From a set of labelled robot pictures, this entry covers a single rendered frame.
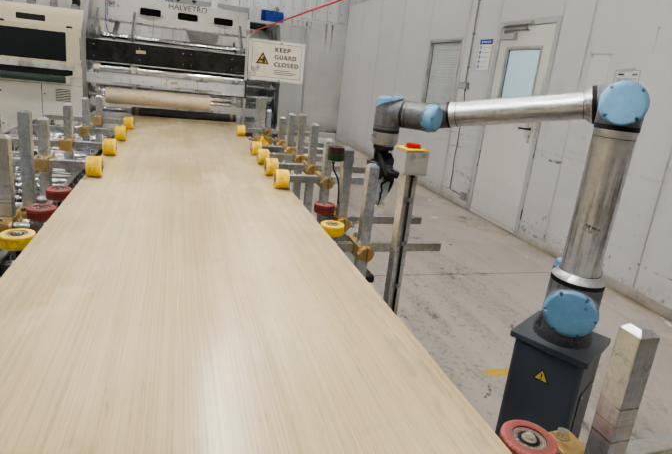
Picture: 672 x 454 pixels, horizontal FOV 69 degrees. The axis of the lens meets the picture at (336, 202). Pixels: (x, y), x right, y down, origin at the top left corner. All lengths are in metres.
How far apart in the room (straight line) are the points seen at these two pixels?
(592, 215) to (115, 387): 1.26
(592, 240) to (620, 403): 0.81
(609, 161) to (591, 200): 0.12
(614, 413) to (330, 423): 0.39
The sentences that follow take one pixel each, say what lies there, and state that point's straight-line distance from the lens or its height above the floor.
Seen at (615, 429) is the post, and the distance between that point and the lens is 0.84.
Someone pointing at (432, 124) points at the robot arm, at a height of 1.27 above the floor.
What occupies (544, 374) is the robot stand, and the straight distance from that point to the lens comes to 1.86.
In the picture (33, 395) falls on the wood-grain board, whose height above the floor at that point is 0.90.
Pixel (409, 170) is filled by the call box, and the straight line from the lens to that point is 1.30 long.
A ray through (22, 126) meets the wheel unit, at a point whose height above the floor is 1.11.
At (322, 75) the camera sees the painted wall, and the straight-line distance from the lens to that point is 10.89.
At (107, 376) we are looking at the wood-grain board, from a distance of 0.88.
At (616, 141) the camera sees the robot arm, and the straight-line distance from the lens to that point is 1.52.
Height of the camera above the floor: 1.39
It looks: 15 degrees down
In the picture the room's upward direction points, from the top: 6 degrees clockwise
